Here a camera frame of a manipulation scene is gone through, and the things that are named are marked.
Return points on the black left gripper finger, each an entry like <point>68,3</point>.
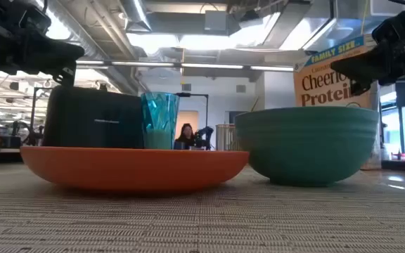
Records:
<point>62,67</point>
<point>55,51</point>

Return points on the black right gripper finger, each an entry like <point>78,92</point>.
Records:
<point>371,78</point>
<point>367,61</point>

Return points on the Cheerios cereal box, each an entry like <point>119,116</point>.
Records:
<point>318,88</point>

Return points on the teal bowl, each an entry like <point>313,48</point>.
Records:
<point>308,147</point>

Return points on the blue faceted tumbler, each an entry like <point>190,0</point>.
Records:
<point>159,116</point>

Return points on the orange plate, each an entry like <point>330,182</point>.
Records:
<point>132,168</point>

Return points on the black background robot arm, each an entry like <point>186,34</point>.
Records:
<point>204,137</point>

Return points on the black toaster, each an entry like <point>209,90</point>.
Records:
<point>90,119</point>

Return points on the orange door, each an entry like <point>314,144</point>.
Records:
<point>188,117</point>

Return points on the person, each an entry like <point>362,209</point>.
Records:
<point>186,135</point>

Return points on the suspended linear ceiling light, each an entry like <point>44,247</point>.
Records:
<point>209,65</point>

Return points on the beige slatted rack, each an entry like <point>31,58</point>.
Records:
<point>226,137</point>

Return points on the grey ceiling box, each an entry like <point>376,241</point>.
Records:
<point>216,21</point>

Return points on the grey woven placemat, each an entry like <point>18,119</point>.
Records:
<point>202,225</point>

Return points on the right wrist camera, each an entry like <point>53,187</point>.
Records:
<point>394,30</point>

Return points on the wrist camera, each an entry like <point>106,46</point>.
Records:
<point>394,30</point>
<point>35,19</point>

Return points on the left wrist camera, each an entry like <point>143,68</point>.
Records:
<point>35,19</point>

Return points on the large silver spiral duct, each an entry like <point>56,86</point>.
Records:
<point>118,75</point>

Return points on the small silver duct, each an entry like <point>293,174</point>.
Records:
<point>139,17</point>

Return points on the grey wall vent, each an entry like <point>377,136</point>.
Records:
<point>240,88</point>
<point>186,87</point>

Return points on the thin black stand frame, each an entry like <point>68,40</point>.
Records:
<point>207,105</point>

